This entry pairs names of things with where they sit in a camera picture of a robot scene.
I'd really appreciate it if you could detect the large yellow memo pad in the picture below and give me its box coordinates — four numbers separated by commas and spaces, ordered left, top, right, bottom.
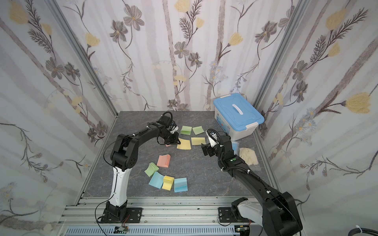
177, 138, 192, 150

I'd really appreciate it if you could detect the green memo pad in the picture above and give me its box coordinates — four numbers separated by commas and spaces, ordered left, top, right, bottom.
180, 125, 192, 135
144, 162, 159, 178

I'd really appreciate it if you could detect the pink memo pad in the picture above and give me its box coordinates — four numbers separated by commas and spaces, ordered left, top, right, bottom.
156, 154, 171, 168

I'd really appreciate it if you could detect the torn yellow memo page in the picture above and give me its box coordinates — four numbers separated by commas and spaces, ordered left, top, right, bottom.
191, 137, 206, 146

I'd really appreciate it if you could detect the torn green memo page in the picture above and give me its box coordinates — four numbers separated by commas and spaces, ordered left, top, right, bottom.
193, 126, 204, 135

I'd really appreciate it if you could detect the small yellow memo pad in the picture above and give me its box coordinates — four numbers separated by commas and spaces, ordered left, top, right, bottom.
162, 176, 174, 191

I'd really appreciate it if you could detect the blue memo pad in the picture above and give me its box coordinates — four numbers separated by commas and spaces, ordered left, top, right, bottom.
174, 178, 188, 193
149, 172, 164, 189

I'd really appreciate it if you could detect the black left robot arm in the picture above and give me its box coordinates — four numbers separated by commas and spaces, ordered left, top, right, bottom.
100, 121, 181, 223

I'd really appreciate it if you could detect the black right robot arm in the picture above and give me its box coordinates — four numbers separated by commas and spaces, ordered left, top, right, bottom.
201, 131, 303, 236

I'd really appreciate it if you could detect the bag of blue face masks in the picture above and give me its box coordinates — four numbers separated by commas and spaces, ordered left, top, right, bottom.
231, 141, 239, 155

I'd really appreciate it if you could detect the clear bag with beige contents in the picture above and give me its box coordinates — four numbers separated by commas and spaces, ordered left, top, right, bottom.
239, 147, 259, 166

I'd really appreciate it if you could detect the white box with blue lid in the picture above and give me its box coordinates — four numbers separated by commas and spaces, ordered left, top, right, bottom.
214, 93, 265, 141

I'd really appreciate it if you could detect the small circuit board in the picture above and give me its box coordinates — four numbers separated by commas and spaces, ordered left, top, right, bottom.
113, 226, 129, 234

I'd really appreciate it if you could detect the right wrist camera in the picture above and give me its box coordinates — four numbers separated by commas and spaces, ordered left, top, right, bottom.
206, 129, 220, 148

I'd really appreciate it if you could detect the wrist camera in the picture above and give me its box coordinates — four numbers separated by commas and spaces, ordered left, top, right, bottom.
157, 115, 178, 134
206, 129, 220, 148

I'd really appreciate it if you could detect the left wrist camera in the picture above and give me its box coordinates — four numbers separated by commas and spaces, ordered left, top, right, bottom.
157, 115, 178, 134

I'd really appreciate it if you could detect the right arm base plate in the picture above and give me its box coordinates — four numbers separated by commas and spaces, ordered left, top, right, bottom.
218, 207, 250, 224

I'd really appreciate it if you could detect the aluminium rail frame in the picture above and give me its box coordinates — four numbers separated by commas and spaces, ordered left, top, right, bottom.
56, 196, 308, 236

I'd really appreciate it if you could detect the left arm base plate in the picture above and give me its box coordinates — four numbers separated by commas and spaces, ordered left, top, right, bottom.
99, 207, 143, 223

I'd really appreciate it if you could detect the black cable bottom right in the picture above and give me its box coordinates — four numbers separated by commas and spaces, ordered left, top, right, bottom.
348, 225, 378, 236

